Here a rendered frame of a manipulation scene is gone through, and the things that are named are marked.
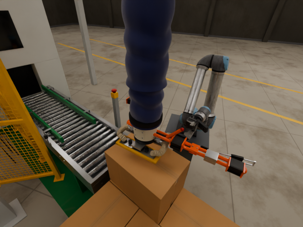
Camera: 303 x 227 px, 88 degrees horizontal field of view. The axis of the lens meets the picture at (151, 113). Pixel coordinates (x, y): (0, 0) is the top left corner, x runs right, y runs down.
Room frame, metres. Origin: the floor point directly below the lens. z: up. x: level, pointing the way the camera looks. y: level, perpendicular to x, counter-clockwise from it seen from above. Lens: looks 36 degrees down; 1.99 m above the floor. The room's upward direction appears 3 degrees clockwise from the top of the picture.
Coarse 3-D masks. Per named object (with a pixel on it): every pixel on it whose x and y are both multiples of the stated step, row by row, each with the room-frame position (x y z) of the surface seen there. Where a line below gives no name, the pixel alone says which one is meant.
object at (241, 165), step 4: (232, 160) 0.57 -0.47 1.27; (236, 160) 0.58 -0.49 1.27; (228, 164) 0.55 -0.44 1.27; (232, 164) 0.55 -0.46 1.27; (236, 164) 0.55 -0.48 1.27; (240, 164) 0.55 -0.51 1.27; (244, 164) 0.55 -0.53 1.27; (228, 168) 0.54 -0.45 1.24; (232, 168) 0.53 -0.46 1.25; (236, 168) 0.52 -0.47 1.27; (240, 168) 0.52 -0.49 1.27; (244, 168) 0.52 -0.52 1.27; (232, 172) 0.53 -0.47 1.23; (236, 172) 0.52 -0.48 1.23; (240, 172) 0.51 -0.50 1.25; (244, 172) 0.50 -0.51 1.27; (240, 176) 0.50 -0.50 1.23
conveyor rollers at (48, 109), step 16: (32, 96) 2.34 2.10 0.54; (48, 96) 2.38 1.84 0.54; (48, 112) 1.94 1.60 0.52; (64, 112) 1.96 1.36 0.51; (64, 128) 1.60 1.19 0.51; (80, 128) 1.59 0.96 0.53; (96, 128) 1.60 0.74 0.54; (80, 144) 1.30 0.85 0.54; (96, 144) 1.30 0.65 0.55; (96, 160) 1.07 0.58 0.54
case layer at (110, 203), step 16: (96, 192) 0.72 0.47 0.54; (112, 192) 0.73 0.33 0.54; (80, 208) 0.59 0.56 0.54; (96, 208) 0.59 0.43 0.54; (112, 208) 0.60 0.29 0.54; (128, 208) 0.60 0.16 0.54; (176, 208) 0.62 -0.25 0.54; (192, 208) 0.62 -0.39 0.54; (208, 208) 0.63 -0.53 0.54; (64, 224) 0.46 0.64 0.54; (80, 224) 0.47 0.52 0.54; (96, 224) 0.47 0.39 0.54; (112, 224) 0.48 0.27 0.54; (128, 224) 0.48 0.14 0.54; (144, 224) 0.49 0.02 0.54; (160, 224) 0.49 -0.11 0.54; (176, 224) 0.50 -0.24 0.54; (192, 224) 0.50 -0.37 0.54; (208, 224) 0.51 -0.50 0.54; (224, 224) 0.51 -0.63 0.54
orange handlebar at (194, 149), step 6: (132, 126) 0.86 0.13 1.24; (162, 132) 0.80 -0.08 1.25; (162, 138) 0.75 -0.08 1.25; (186, 144) 0.71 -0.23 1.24; (192, 144) 0.70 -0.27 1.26; (192, 150) 0.65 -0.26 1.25; (204, 150) 0.65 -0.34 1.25; (204, 156) 0.61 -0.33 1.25; (222, 156) 0.61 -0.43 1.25; (216, 162) 0.58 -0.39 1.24; (222, 162) 0.57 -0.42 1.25; (246, 168) 0.54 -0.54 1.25
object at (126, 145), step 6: (120, 144) 0.78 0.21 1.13; (126, 144) 0.78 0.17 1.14; (132, 150) 0.73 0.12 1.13; (138, 150) 0.73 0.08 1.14; (144, 150) 0.73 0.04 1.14; (150, 150) 0.73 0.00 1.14; (144, 156) 0.68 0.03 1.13; (150, 156) 0.68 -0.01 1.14; (156, 156) 0.69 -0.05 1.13; (156, 162) 0.65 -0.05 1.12
